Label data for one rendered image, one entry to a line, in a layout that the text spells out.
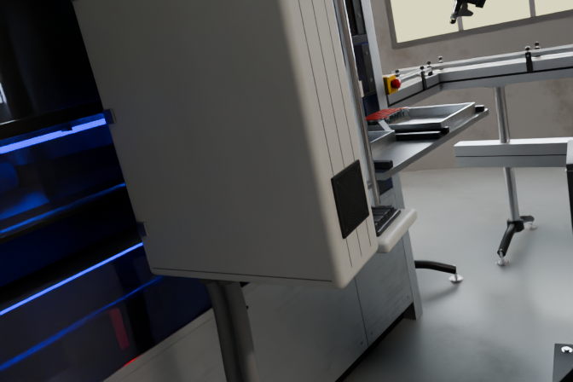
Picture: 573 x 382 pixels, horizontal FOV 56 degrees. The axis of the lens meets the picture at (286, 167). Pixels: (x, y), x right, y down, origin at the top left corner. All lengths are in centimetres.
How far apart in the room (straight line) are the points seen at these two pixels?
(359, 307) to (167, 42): 132
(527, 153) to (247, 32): 205
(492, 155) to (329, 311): 132
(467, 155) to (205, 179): 202
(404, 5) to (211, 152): 343
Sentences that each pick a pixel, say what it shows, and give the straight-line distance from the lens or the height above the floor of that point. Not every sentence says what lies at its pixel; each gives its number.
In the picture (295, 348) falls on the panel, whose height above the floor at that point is 31.
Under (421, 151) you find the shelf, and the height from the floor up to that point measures 88.
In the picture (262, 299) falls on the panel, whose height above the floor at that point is 53.
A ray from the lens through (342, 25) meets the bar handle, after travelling 108.
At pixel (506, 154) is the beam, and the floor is 50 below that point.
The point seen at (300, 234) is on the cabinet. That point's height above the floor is 91.
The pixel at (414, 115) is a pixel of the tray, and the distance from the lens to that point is 204.
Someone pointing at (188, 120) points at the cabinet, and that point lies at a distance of 104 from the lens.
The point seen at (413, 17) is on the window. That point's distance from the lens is 433.
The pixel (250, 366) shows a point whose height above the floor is 56.
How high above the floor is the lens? 125
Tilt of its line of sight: 13 degrees down
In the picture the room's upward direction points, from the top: 12 degrees counter-clockwise
